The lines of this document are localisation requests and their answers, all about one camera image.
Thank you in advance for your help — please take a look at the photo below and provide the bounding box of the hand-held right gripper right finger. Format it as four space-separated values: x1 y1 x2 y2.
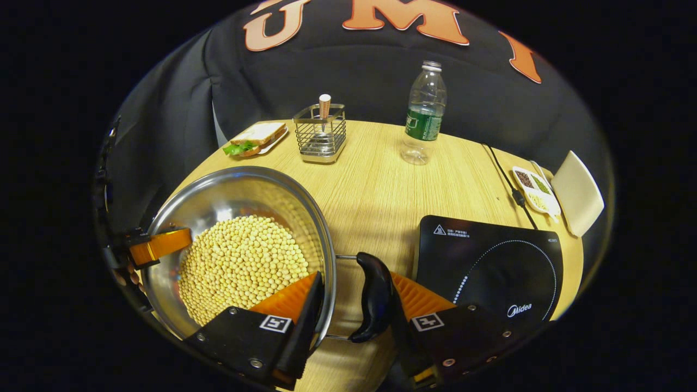
389 272 546 389

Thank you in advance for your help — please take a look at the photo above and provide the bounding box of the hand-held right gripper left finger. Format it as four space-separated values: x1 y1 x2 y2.
184 272 326 390

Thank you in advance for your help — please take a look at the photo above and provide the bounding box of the black induction cooktop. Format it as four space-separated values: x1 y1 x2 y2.
412 215 565 328

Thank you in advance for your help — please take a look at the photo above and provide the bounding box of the stainless steel pot black handle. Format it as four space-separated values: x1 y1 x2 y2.
142 166 395 344

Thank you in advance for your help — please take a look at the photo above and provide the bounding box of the pile of yellow soybeans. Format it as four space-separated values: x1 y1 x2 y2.
178 215 310 328

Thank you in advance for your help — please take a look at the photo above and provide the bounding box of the sandwich with lettuce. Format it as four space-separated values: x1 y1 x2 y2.
222 122 288 157

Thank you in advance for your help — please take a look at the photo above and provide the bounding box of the white divided dish of beans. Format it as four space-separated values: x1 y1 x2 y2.
512 166 562 223

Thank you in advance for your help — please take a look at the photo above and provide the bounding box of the clear plastic water bottle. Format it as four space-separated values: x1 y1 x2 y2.
400 60 448 166

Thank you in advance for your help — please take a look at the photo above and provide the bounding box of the black backdrop cloth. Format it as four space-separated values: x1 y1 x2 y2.
102 0 617 262

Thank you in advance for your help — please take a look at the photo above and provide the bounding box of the black power cable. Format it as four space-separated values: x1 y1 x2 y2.
481 143 540 230

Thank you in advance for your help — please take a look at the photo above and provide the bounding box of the metal wire basket holder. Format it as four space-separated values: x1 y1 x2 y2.
292 103 347 164

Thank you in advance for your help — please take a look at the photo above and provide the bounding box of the utensil with wooden handle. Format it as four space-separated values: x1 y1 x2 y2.
318 94 332 149

